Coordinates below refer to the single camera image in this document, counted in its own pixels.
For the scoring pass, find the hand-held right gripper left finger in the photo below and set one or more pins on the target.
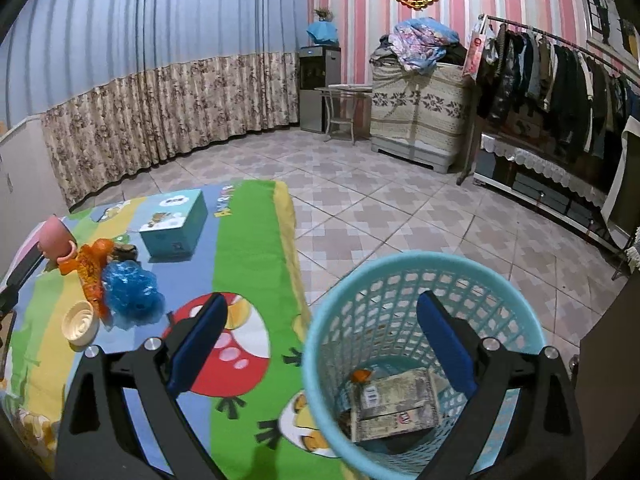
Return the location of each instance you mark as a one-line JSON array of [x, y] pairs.
[[197, 345]]

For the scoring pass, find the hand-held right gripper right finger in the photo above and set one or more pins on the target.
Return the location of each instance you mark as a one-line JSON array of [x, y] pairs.
[[445, 345]]

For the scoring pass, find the grey patterned packet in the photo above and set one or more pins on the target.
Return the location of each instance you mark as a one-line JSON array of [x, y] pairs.
[[395, 400]]

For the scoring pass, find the small orange peel piece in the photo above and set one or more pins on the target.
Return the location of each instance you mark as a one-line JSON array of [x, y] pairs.
[[361, 376]]

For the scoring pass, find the teal plastic mesh basket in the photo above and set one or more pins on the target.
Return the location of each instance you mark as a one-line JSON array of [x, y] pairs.
[[325, 340]]

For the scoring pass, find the blue plastic bag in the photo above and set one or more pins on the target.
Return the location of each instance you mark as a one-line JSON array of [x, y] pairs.
[[130, 290]]

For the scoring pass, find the cartoon bird play mat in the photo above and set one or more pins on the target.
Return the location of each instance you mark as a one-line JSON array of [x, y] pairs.
[[240, 240]]

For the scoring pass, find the small dark object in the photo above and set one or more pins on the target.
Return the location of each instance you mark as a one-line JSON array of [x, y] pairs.
[[124, 252]]

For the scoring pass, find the cream round lid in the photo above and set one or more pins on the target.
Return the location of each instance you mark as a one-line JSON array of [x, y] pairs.
[[80, 320]]

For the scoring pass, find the teal cardboard box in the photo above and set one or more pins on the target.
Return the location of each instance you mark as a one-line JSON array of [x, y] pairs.
[[170, 225]]

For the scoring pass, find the orange snack bag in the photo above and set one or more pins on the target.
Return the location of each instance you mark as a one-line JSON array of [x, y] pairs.
[[92, 270]]

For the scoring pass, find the dark wooden furniture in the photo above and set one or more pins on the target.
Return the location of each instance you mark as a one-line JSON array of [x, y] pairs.
[[612, 385]]

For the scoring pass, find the pink plastic toy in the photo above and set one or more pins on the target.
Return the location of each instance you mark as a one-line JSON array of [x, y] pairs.
[[55, 235]]

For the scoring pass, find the low cabinet with lace cloth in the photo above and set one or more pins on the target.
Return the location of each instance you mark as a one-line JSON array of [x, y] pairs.
[[540, 180]]

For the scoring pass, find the black phone case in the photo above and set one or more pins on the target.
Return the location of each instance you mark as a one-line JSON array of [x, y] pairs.
[[20, 275]]

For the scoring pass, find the white framed board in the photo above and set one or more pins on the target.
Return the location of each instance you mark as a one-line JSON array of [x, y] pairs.
[[627, 200]]

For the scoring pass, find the white cabinet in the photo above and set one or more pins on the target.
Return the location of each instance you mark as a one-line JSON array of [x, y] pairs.
[[25, 185]]

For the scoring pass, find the cabinet with patterned cloth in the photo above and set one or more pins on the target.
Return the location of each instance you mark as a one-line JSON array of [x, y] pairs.
[[420, 110]]

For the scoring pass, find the small metal stool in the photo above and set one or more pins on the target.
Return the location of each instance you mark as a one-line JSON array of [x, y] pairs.
[[345, 90]]

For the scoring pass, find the grey water dispenser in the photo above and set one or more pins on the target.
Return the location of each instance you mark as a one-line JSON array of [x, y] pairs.
[[317, 95]]

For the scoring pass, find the row of hanging clothes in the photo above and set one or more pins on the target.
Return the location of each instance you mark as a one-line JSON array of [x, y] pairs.
[[560, 90]]

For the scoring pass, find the blue floral curtain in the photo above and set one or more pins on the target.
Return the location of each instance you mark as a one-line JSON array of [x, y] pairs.
[[150, 60]]

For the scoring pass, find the red hanging bag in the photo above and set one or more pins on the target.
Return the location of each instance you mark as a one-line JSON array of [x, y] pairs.
[[475, 52]]

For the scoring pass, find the pile of bedding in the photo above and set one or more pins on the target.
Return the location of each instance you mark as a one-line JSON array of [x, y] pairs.
[[420, 42]]

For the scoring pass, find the metal clothes rack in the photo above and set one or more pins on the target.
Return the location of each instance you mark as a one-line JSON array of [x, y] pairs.
[[550, 37]]

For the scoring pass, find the blue bottle cover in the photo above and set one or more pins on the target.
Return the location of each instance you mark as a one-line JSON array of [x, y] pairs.
[[322, 34]]

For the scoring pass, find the small potted plant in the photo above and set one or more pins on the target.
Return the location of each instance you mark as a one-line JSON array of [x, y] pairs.
[[322, 14]]

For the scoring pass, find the window wall poster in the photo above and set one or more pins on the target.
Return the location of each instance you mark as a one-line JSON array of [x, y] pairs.
[[607, 10]]

